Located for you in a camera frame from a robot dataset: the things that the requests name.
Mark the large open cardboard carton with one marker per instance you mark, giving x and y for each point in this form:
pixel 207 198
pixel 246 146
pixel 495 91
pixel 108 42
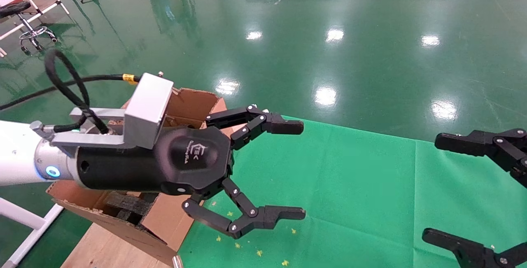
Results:
pixel 193 103

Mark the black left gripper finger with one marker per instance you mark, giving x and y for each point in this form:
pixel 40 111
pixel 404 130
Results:
pixel 267 216
pixel 263 122

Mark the wooden board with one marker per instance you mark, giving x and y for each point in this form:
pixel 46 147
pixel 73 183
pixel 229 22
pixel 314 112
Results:
pixel 103 251

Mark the small silver metal post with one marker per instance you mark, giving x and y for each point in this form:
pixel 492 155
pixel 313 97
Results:
pixel 177 262

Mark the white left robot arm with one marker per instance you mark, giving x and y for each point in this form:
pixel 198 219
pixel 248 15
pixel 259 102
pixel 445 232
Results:
pixel 16 152

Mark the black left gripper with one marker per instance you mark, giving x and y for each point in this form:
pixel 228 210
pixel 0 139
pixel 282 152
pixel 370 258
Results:
pixel 136 169

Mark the black stool with chrome base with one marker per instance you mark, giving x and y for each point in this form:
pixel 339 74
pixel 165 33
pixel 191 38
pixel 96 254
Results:
pixel 12 8

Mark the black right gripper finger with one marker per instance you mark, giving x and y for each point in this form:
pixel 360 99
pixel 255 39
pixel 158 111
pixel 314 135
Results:
pixel 481 142
pixel 469 253

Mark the silver camera mounting bracket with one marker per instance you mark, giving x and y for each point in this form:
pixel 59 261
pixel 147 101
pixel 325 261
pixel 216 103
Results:
pixel 90 138

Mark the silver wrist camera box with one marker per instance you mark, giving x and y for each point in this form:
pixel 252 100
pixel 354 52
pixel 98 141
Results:
pixel 146 107

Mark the black foam block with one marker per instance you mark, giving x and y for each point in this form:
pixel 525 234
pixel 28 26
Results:
pixel 127 204

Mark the green table cloth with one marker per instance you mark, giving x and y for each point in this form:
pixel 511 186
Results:
pixel 370 198

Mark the white tube rack frame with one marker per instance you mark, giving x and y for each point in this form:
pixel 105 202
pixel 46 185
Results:
pixel 45 11

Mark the white metal table frame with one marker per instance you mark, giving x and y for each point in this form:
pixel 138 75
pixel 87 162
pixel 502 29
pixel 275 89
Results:
pixel 24 218

